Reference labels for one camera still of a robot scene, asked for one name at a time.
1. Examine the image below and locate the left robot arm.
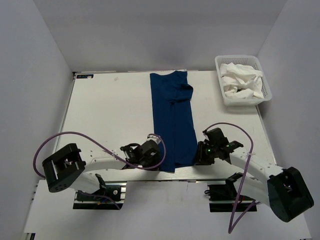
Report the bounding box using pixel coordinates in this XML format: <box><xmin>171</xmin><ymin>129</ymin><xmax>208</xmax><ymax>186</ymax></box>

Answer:
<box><xmin>42</xmin><ymin>137</ymin><xmax>161</xmax><ymax>200</ymax></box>

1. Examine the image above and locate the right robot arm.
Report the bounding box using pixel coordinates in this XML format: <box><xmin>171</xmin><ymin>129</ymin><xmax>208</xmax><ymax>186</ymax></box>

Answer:
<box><xmin>194</xmin><ymin>127</ymin><xmax>314</xmax><ymax>223</ymax></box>

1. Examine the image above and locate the white t shirt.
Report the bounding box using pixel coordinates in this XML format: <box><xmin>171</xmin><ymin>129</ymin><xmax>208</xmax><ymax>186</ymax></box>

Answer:
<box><xmin>219</xmin><ymin>62</ymin><xmax>264</xmax><ymax>100</ymax></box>

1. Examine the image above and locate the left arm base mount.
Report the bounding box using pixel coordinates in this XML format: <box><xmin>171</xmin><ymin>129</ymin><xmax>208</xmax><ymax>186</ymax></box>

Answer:
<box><xmin>73</xmin><ymin>182</ymin><xmax>127</xmax><ymax>211</ymax></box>

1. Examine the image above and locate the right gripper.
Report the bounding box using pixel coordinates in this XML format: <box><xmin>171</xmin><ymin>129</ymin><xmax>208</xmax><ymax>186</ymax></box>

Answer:
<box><xmin>192</xmin><ymin>141</ymin><xmax>218</xmax><ymax>166</ymax></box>

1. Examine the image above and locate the white plastic basket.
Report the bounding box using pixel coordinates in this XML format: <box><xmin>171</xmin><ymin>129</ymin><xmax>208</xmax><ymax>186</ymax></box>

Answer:
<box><xmin>215</xmin><ymin>55</ymin><xmax>272</xmax><ymax>106</ymax></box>

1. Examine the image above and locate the blue t shirt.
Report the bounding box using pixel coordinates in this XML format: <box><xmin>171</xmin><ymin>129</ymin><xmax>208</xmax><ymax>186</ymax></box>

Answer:
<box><xmin>149</xmin><ymin>71</ymin><xmax>198</xmax><ymax>173</ymax></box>

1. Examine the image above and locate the blue table label sticker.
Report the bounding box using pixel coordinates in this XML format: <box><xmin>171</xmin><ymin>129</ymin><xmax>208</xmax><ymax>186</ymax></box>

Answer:
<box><xmin>76</xmin><ymin>74</ymin><xmax>94</xmax><ymax>79</ymax></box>

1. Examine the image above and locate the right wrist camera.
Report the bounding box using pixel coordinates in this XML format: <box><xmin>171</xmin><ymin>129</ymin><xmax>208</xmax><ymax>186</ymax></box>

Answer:
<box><xmin>203</xmin><ymin>127</ymin><xmax>229</xmax><ymax>147</ymax></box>

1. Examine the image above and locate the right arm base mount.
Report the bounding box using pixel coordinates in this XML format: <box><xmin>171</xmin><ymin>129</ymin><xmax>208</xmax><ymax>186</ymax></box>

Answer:
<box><xmin>204</xmin><ymin>184</ymin><xmax>253</xmax><ymax>213</ymax></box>

